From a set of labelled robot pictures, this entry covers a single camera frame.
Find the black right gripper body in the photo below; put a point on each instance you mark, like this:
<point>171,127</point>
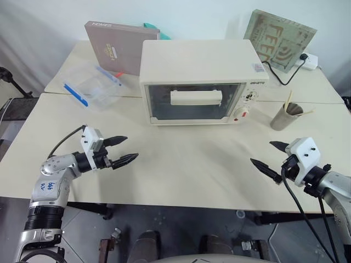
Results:
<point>290,167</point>

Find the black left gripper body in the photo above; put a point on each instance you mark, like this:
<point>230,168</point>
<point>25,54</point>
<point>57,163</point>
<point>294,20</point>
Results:
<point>101,160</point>

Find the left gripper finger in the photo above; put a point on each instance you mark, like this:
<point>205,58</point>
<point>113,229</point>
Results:
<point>117,140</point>
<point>124,160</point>

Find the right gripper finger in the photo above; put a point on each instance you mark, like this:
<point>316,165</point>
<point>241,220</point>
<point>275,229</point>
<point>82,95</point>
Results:
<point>267,168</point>
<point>279,145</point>

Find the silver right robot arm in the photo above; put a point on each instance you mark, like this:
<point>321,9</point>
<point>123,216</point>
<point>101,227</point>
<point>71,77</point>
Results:
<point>336,186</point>

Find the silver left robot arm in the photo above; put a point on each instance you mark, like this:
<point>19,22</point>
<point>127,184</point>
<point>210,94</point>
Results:
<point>49,189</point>

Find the black and white control knob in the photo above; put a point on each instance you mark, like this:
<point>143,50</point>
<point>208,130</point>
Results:
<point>250,97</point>

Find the printed warning label sticker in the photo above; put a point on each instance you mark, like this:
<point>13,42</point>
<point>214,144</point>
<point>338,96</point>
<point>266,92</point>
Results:
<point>258,67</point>

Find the cream toaster oven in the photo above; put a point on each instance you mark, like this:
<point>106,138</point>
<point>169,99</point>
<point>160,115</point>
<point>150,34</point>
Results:
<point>197,60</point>

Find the steel cup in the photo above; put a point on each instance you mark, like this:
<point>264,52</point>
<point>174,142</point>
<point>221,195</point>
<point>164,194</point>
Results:
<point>283,119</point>

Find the wooden chopstick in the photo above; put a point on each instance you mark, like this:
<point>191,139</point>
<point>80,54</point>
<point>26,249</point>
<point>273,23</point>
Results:
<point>306,112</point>
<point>288,101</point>

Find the clear container with blue clips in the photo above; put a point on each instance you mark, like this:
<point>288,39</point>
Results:
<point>90,90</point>

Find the small red object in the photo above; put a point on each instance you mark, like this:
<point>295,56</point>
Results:
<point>119,74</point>

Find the dark rounded shape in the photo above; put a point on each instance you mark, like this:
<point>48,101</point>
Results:
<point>216,245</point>
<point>146,245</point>

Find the white power strip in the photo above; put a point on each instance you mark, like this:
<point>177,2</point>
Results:
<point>311,62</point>

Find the black power plug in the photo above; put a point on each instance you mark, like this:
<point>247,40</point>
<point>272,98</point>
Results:
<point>303,57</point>

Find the brown hardcover book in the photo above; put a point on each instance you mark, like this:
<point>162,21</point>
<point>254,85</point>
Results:
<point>120,46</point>

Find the dark mesh panel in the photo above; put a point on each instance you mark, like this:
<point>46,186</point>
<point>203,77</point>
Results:
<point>16,108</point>

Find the black tripod stand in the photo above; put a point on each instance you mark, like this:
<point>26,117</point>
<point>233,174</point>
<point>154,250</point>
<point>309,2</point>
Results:
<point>16,83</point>

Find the teal cloth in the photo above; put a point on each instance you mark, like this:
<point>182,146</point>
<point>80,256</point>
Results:
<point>164,35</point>

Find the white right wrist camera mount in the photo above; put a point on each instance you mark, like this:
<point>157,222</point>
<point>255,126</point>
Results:
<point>304,153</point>

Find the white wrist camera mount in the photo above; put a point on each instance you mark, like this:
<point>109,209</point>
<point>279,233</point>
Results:
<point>304,153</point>
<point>89,135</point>

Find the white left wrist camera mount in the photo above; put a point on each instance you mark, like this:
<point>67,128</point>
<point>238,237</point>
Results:
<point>89,135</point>

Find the black table frame bar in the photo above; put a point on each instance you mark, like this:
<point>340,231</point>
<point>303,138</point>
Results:
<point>290,218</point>
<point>90,209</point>

